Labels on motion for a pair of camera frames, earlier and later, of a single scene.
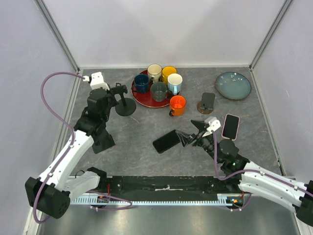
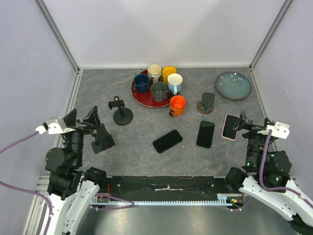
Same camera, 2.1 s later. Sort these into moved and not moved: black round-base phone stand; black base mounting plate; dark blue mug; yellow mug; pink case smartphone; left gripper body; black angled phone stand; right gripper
Moved: left gripper body; black round-base phone stand; right gripper
Not moved: yellow mug; black base mounting plate; dark blue mug; pink case smartphone; black angled phone stand
